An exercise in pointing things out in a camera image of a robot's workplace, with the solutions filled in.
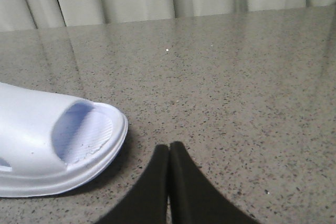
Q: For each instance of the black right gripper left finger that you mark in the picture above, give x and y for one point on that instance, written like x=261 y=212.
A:
x=146 y=202

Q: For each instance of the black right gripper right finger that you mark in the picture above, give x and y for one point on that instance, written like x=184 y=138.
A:
x=193 y=198

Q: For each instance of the light blue right-side slipper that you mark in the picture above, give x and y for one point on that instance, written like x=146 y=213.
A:
x=52 y=143

